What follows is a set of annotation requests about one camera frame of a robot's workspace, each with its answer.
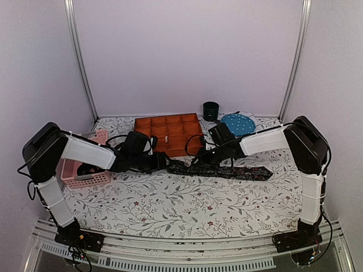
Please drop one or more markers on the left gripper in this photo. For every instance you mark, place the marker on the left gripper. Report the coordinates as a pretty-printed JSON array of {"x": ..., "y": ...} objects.
[{"x": 159, "y": 163}]

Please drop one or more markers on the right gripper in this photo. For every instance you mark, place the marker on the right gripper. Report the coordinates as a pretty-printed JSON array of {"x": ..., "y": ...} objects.
[{"x": 203, "y": 160}]

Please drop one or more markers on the dark floral tie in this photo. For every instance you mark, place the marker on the dark floral tie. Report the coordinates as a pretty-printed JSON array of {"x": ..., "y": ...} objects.
[{"x": 204, "y": 170}]

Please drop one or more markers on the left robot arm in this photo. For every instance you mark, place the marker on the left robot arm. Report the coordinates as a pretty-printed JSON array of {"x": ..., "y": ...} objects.
[{"x": 53, "y": 154}]

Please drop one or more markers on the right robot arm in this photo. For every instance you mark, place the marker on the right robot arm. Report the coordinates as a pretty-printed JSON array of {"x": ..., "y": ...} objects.
[{"x": 311, "y": 154}]

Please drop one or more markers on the blue dotted plate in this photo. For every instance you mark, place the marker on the blue dotted plate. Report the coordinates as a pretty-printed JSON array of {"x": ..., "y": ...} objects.
[{"x": 239, "y": 124}]

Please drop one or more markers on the white grid placemat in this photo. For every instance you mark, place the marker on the white grid placemat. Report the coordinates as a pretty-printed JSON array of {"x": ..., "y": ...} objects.
[{"x": 260, "y": 123}]

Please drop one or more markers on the dark green mug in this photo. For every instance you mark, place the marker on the dark green mug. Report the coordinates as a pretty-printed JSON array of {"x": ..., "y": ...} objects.
[{"x": 210, "y": 111}]

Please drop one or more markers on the orange wooden compartment tray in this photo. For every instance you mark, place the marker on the orange wooden compartment tray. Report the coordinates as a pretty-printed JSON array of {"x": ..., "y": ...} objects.
[{"x": 178, "y": 135}]

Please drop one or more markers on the pink plastic basket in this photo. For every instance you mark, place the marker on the pink plastic basket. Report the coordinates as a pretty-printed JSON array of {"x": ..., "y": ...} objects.
[{"x": 70, "y": 178}]

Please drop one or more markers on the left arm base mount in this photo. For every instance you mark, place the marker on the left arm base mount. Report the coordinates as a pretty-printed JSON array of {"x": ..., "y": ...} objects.
[{"x": 88, "y": 241}]

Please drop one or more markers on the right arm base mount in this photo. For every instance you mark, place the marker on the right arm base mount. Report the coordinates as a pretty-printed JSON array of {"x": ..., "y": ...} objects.
[{"x": 287, "y": 241}]

